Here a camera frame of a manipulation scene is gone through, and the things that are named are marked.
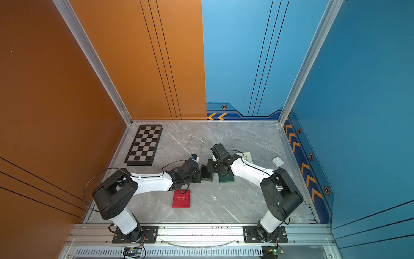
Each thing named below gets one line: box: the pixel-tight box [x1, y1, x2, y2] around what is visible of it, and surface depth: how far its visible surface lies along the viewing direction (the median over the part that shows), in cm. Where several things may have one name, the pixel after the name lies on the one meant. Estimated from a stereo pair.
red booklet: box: [171, 189, 191, 209], surface depth 83 cm
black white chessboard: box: [123, 124, 163, 167], surface depth 104 cm
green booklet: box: [218, 172, 236, 183], surface depth 91 cm
